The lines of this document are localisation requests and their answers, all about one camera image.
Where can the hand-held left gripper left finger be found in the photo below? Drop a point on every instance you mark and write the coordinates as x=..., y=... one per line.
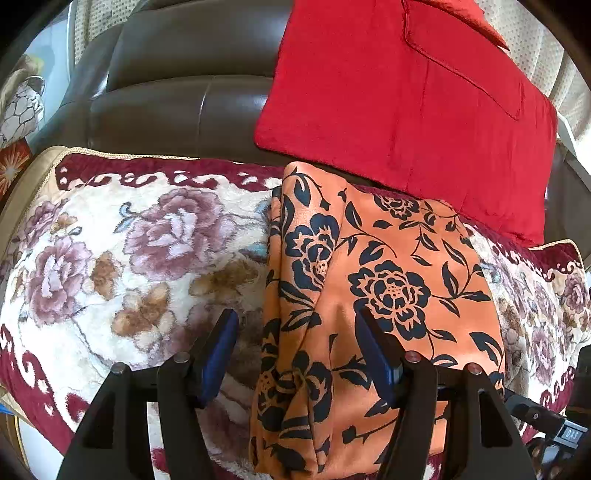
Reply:
x=217, y=360

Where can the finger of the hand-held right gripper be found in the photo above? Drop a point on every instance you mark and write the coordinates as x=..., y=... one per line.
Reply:
x=535, y=408

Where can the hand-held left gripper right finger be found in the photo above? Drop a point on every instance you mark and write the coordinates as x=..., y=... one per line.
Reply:
x=376, y=364

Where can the orange floral cloth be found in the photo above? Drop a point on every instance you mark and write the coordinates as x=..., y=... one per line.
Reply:
x=392, y=240

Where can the maroon white floral blanket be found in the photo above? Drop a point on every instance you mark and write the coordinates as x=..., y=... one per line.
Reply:
x=115, y=221

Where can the large red cushion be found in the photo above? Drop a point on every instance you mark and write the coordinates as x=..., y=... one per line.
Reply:
x=369, y=92

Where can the red patterned cloth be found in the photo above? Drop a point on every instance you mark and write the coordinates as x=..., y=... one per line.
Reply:
x=14, y=166

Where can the dark brown leather sofa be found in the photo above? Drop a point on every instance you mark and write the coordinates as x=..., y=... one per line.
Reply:
x=184, y=69

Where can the white crackle pattern vase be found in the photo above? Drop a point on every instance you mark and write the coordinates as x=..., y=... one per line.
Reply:
x=23, y=110

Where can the white dotted curtain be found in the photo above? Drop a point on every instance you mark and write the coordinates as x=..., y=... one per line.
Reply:
x=535, y=55
x=101, y=23

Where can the small red cushion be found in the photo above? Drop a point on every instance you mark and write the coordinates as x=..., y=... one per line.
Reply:
x=461, y=18

